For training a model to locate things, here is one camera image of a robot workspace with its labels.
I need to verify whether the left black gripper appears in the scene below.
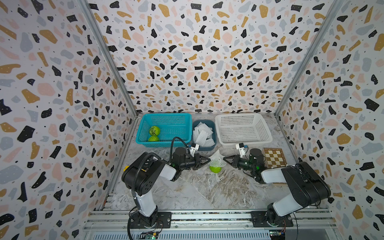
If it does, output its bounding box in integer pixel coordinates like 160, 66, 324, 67
178, 155, 211, 171

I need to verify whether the white foam net sleeve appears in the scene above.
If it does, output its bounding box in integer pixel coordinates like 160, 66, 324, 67
209, 150, 227, 168

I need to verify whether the green custard apple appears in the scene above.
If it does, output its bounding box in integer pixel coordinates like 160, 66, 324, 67
148, 136, 160, 142
149, 126, 161, 136
210, 166, 222, 174

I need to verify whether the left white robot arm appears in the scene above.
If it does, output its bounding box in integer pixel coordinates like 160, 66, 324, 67
122, 147, 211, 228

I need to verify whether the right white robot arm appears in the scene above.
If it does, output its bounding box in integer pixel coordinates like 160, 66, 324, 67
223, 148, 331, 227

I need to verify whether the pile of white foam nets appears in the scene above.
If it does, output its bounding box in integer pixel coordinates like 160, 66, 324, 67
193, 122, 215, 148

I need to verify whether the white plastic basket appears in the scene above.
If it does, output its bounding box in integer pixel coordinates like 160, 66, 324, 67
215, 113, 273, 147

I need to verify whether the dark teal small bin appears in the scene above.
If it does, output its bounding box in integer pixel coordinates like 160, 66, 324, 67
192, 120, 217, 152

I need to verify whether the wooden chessboard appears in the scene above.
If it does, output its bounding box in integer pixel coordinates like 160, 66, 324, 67
264, 148, 288, 169

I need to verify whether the teal plastic basket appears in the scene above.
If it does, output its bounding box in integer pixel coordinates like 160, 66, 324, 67
136, 113, 193, 148

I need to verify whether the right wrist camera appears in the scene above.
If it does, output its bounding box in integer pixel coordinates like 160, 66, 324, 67
236, 143, 249, 158

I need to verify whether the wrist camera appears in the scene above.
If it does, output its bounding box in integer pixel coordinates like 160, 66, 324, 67
189, 143, 200, 157
236, 143, 249, 158

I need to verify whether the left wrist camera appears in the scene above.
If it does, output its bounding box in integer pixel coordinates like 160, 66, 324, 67
189, 143, 200, 157

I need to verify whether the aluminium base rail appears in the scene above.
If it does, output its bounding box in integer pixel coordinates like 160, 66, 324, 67
82, 209, 342, 240

